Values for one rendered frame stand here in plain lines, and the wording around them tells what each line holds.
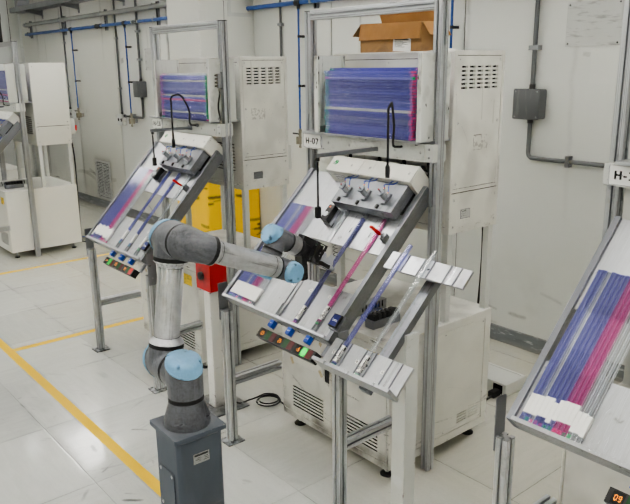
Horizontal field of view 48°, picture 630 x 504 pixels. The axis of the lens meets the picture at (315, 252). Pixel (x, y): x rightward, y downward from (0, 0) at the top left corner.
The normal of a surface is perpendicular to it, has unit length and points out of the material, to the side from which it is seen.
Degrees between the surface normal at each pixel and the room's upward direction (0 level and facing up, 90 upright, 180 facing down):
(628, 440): 44
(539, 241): 90
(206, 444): 90
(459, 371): 90
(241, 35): 90
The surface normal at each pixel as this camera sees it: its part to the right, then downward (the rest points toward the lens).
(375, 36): -0.73, 0.02
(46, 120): 0.65, 0.19
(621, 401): -0.55, -0.57
